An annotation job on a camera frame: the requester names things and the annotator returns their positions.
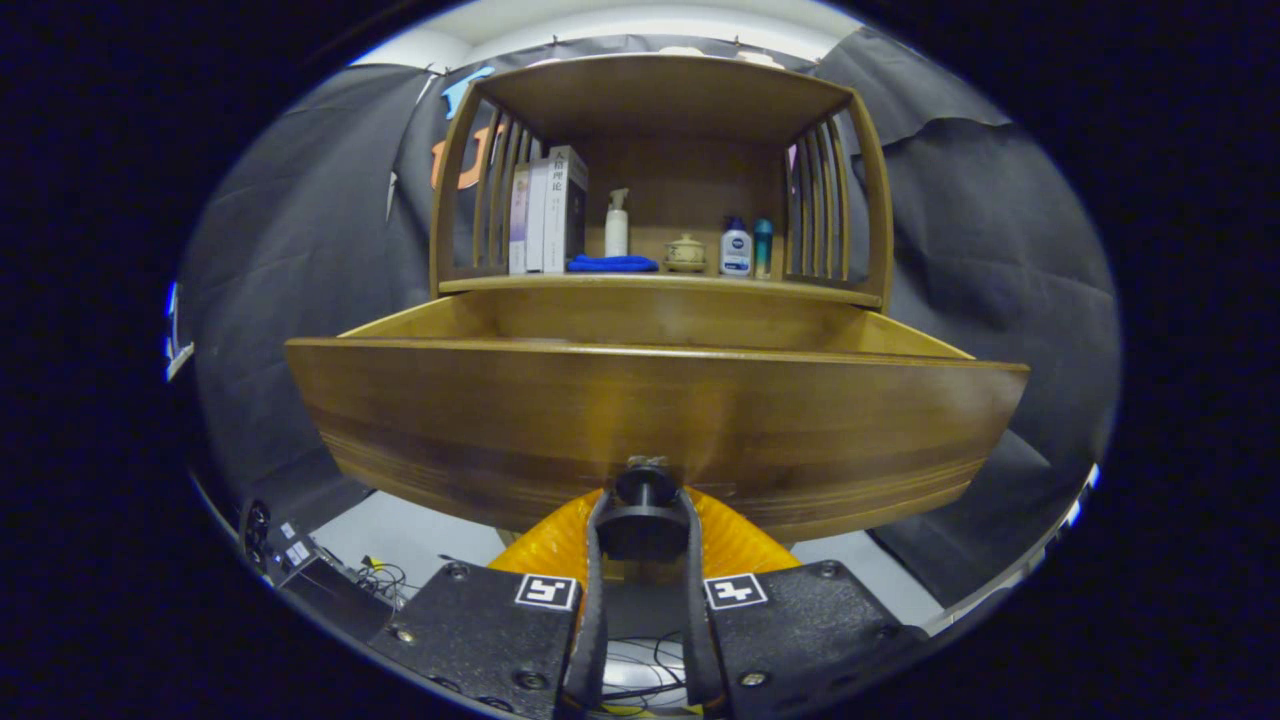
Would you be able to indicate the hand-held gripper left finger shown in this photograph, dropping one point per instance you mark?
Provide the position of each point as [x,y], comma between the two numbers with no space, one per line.
[590,620]

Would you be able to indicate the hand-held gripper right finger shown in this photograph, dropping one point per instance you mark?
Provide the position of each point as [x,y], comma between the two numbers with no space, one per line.
[700,620]

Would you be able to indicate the black drawer knob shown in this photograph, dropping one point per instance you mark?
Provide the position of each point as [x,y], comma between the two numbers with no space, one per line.
[645,490]

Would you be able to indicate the wooden drawer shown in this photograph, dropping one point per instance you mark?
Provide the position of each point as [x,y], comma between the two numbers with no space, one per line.
[500,420]

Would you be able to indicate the wooden countertop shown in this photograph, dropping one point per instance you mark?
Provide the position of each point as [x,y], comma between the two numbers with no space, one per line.
[660,284]

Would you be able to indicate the wooden cabinet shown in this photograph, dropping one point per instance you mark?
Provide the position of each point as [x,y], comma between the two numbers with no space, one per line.
[660,100]

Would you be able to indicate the black electronic box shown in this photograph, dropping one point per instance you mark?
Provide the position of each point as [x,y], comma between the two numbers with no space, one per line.
[300,570]

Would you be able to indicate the blue cloth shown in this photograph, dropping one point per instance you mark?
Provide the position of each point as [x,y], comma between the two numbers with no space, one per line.
[612,264]

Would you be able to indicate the lidded ceramic tea bowl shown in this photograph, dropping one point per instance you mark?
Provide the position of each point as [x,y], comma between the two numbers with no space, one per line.
[685,253]

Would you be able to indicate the white lotion bottle blue cap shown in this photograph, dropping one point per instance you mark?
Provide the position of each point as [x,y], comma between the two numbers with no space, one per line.
[735,252]

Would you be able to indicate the teal bottle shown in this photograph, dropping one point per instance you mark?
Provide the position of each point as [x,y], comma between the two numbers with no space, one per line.
[763,250]

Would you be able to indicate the white pump bottle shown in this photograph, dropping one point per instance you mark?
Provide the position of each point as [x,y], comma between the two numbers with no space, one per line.
[617,235]

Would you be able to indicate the thin white book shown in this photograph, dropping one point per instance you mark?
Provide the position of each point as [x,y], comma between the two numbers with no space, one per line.
[537,220]

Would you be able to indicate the thick white and black book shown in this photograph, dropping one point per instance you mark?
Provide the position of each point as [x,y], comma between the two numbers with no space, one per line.
[558,215]

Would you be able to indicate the purple and white book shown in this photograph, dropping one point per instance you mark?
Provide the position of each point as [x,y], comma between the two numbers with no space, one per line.
[518,220]

